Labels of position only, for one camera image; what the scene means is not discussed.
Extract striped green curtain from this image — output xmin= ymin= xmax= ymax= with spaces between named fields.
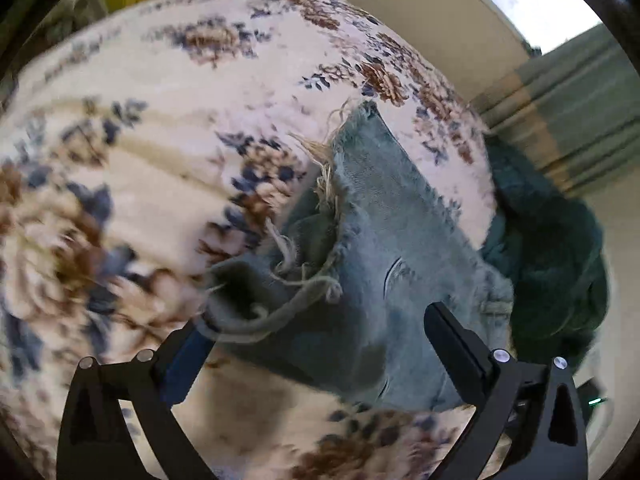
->
xmin=470 ymin=22 xmax=640 ymax=201

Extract frayed blue denim pants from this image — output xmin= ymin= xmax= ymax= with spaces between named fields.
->
xmin=202 ymin=100 xmax=516 ymax=412

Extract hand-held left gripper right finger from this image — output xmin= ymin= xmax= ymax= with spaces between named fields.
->
xmin=423 ymin=302 xmax=589 ymax=480

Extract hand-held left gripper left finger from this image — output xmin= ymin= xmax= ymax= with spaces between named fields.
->
xmin=56 ymin=318 xmax=219 ymax=480

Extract dark green cloth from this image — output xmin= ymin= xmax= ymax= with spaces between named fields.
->
xmin=480 ymin=132 xmax=612 ymax=372

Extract floral printed blanket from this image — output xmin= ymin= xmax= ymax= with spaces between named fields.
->
xmin=0 ymin=0 xmax=501 ymax=480

